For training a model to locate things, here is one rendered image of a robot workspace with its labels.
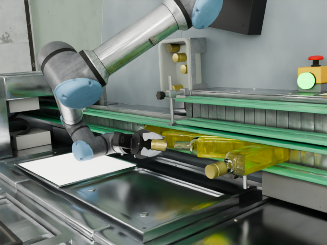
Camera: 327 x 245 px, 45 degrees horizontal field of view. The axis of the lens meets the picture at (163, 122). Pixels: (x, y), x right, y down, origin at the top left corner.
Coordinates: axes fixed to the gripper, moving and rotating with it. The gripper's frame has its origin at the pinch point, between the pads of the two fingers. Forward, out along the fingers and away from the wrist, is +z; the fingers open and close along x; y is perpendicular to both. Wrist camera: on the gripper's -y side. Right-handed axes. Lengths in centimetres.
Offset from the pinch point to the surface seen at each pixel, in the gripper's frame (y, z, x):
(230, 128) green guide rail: 8.1, 22.6, -6.3
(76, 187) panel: -16.2, -19.5, 16.2
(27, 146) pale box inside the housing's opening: -4, -102, 5
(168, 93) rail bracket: 4.5, -2.8, -17.7
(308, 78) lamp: 15.4, 41.6, -20.7
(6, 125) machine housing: -19, -89, -4
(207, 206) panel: -0.4, 24.2, 15.6
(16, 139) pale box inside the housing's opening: -9, -102, 2
